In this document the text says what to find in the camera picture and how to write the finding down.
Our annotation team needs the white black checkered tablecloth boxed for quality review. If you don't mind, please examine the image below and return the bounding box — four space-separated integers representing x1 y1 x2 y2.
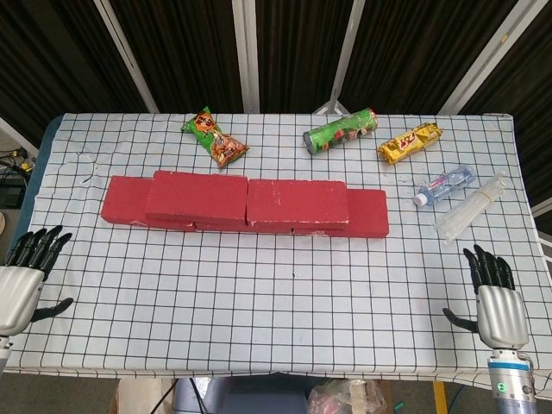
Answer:
0 112 552 387

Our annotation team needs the red brick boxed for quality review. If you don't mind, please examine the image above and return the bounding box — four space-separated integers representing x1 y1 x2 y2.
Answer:
144 169 249 229
193 222 294 235
245 179 350 234
100 174 198 233
292 189 391 240

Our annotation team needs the white metal frame post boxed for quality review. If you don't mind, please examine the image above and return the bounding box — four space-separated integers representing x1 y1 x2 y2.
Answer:
92 0 160 114
231 0 261 114
437 0 530 116
312 0 367 116

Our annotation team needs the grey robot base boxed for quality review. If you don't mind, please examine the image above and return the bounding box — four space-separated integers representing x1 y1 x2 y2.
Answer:
172 377 310 414

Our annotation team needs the green snack bag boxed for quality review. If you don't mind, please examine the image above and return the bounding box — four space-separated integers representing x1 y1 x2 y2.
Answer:
179 106 250 170

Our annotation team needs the clear water bottle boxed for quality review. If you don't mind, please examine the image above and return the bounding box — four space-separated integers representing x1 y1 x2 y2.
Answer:
414 165 478 207

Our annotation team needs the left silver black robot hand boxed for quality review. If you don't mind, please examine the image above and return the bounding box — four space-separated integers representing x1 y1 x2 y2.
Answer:
0 224 74 337

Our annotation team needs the yellow biscuit pack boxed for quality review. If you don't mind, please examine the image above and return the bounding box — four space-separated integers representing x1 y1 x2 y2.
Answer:
377 122 444 166

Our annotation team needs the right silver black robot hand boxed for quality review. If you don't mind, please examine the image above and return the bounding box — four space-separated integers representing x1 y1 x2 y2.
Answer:
442 244 530 351

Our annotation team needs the crumpled clear plastic bag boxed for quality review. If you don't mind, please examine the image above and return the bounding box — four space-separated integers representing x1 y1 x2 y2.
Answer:
308 379 387 414

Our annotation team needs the black equipment with cables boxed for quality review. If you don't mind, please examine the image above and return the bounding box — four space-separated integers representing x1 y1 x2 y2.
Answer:
0 146 38 210

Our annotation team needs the green chips can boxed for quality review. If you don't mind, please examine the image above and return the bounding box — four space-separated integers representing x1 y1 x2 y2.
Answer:
303 107 379 154

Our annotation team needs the clear plastic bottle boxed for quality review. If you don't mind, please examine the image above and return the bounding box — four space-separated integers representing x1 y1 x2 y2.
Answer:
434 172 508 245

